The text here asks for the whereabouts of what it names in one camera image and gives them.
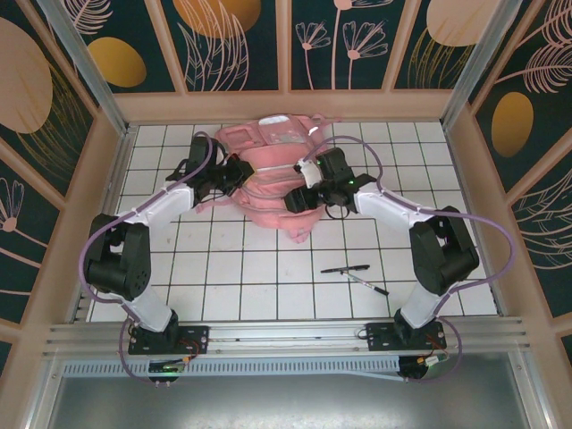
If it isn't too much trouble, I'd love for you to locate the aluminium frame post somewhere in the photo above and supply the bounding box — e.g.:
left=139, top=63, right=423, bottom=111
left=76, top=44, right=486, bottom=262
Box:
left=38, top=0, right=135, bottom=135
left=440, top=0, right=522, bottom=129

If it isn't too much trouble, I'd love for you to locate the aluminium mounting rail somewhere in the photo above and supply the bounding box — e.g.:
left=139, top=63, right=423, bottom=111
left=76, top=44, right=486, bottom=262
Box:
left=44, top=315, right=529, bottom=358

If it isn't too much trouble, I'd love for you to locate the grey metal panel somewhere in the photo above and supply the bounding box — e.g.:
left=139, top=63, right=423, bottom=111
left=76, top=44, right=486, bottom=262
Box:
left=44, top=374, right=533, bottom=429

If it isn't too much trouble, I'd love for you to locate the pink school backpack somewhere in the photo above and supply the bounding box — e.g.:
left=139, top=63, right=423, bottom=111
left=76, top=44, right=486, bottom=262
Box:
left=194, top=114, right=345, bottom=246

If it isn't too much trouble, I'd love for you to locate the slotted grey cable duct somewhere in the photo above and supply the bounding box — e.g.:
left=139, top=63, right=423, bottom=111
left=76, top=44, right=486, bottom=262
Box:
left=62, top=357, right=406, bottom=382

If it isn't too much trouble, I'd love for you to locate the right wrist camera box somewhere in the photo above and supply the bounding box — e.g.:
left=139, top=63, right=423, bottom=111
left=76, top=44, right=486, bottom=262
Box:
left=293, top=156, right=324, bottom=189

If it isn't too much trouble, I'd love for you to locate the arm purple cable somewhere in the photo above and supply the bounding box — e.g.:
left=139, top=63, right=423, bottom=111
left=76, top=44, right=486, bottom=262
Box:
left=79, top=130, right=224, bottom=385
left=303, top=135, right=513, bottom=384

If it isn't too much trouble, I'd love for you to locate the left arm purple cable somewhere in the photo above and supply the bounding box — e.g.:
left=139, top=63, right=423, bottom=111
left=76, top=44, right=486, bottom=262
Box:
left=79, top=130, right=224, bottom=385

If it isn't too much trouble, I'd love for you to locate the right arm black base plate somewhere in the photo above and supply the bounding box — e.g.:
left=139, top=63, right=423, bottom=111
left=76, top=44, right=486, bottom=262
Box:
left=366, top=321, right=447, bottom=353

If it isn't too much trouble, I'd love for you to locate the pen with clear barrel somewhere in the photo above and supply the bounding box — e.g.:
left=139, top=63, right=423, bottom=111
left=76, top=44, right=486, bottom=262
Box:
left=340, top=269, right=390, bottom=296

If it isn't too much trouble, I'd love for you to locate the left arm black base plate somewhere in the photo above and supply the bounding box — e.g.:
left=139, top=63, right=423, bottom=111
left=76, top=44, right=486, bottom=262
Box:
left=128, top=324, right=210, bottom=356

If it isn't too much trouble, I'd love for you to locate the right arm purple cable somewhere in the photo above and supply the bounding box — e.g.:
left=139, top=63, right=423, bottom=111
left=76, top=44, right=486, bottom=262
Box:
left=303, top=135, right=513, bottom=384

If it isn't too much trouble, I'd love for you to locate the black pen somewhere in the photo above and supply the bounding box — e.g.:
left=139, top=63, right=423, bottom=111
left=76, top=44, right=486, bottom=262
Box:
left=320, top=264, right=371, bottom=275

